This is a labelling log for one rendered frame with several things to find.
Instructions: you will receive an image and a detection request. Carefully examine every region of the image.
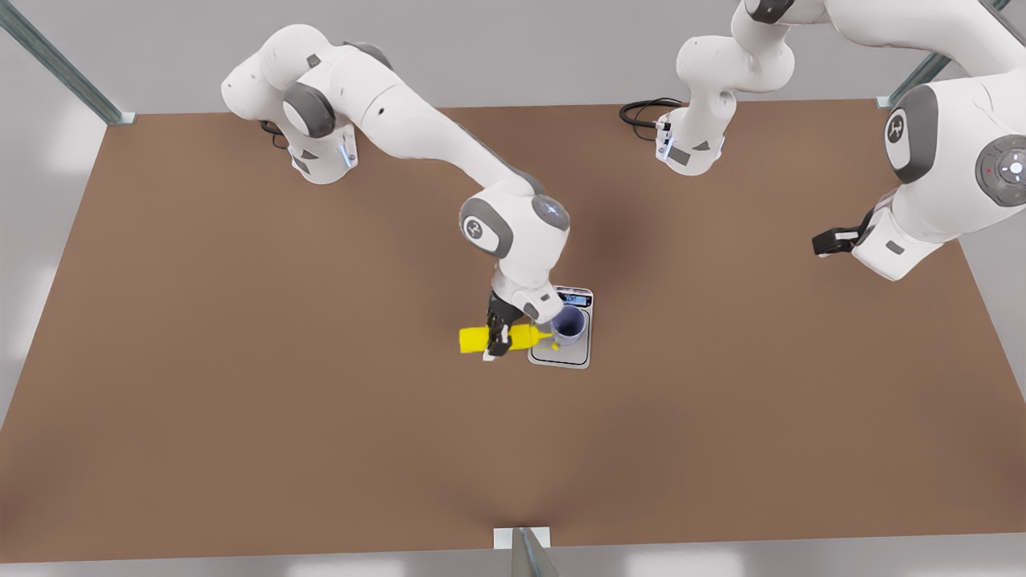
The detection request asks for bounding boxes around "blue-grey cup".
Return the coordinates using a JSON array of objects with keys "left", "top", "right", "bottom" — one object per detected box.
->
[{"left": 550, "top": 304, "right": 588, "bottom": 346}]

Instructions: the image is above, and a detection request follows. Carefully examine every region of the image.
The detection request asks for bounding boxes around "silver frame post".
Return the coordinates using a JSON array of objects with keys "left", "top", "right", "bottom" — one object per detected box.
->
[
  {"left": 0, "top": 0, "right": 137, "bottom": 127},
  {"left": 875, "top": 0, "right": 1012, "bottom": 110},
  {"left": 493, "top": 527, "right": 560, "bottom": 577}
]

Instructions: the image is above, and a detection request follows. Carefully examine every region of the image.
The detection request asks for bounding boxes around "yellow sauce bottle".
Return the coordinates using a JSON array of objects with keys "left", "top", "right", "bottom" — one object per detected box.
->
[{"left": 458, "top": 324, "right": 561, "bottom": 354}]

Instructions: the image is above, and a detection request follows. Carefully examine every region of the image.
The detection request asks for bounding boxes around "silver digital kitchen scale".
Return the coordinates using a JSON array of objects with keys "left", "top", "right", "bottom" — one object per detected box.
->
[{"left": 527, "top": 285, "right": 595, "bottom": 370}]

